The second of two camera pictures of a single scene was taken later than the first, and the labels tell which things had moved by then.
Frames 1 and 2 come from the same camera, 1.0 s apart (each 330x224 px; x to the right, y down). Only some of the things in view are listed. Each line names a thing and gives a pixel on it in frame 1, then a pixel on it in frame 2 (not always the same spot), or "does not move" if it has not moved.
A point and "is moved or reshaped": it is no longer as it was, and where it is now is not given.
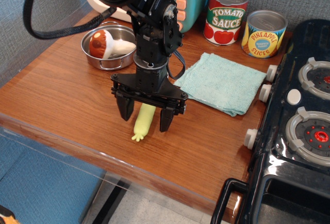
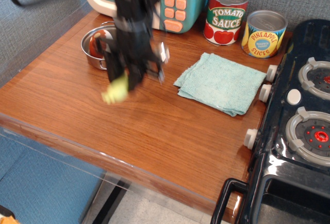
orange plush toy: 7,216 does not move
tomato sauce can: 227,8 does not move
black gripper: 151,86 to 131,52
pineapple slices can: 263,33 does not move
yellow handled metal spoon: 144,118 is moved or reshaped
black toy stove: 289,181 does not move
